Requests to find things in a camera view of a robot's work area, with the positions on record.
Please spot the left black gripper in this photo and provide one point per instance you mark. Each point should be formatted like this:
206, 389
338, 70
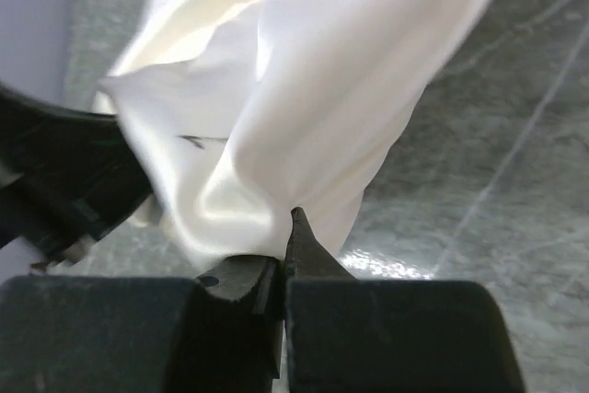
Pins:
68, 177

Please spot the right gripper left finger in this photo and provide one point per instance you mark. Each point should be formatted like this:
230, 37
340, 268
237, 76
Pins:
245, 283

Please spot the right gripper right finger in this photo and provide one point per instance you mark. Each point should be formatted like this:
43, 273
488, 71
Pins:
305, 257

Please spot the cream pillowcase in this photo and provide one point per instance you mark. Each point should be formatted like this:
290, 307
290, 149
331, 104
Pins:
242, 110

